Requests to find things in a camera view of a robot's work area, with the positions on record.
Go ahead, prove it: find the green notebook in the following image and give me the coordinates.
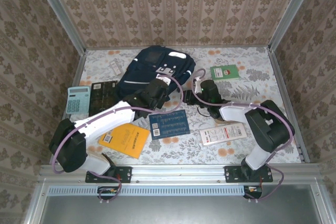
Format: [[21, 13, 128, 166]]
[[209, 64, 240, 81]]

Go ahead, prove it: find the navy blue student backpack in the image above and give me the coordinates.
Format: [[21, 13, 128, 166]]
[[115, 45, 196, 110]]

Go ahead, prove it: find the blue book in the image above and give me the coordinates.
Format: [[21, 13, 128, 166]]
[[148, 109, 191, 141]]

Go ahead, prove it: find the white red booklet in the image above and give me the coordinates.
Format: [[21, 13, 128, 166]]
[[199, 122, 248, 147]]

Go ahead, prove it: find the small white box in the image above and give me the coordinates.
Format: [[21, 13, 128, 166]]
[[109, 59, 123, 76]]

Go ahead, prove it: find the yellow book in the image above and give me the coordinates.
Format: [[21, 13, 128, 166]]
[[98, 122, 151, 160]]

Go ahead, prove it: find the black book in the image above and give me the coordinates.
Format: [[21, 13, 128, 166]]
[[88, 80, 119, 118]]

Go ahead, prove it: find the teal desk calculator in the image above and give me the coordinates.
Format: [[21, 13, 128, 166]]
[[67, 86, 91, 115]]

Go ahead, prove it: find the grey metal panel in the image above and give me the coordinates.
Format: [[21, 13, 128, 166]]
[[39, 185, 325, 224]]

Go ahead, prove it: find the aluminium right side rail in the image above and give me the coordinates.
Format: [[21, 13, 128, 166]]
[[267, 47, 311, 163]]

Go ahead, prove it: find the aluminium left side rail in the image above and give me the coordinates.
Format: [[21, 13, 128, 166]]
[[50, 49, 87, 166]]

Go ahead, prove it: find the aluminium front frame rail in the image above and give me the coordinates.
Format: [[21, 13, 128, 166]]
[[38, 164, 322, 184]]

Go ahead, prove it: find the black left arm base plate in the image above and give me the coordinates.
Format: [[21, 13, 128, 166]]
[[85, 166, 133, 184]]

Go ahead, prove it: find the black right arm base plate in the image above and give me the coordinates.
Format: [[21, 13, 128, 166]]
[[224, 165, 274, 184]]

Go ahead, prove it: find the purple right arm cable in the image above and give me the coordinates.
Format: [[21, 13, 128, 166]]
[[192, 68, 295, 204]]

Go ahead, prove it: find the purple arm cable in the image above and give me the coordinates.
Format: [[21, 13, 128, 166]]
[[192, 68, 295, 204], [51, 75, 184, 204]]

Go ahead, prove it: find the grey slotted cable duct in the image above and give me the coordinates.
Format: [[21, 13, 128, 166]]
[[48, 185, 246, 197]]

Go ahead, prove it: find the aluminium right frame post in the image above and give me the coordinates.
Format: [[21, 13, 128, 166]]
[[268, 0, 320, 51]]

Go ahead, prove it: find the aluminium frame post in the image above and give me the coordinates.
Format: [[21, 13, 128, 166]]
[[30, 0, 87, 55], [268, 0, 320, 51]]

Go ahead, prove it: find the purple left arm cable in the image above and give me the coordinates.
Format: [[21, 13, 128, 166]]
[[51, 75, 184, 204]]

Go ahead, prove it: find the aluminium left frame post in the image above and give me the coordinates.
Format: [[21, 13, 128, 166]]
[[30, 0, 87, 55]]

